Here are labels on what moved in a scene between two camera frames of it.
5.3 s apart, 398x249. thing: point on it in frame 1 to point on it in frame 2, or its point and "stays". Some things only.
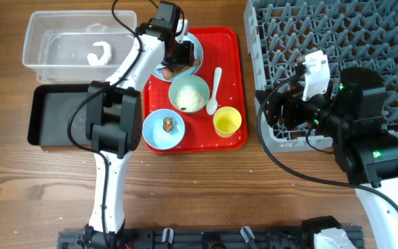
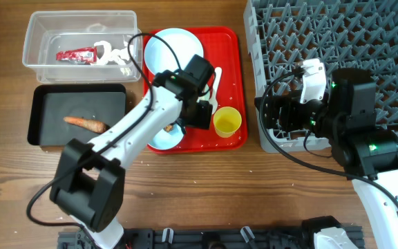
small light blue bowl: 154,133 stays
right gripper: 293,102 stays
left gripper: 187,57 to 203,119
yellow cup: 226,120 stays
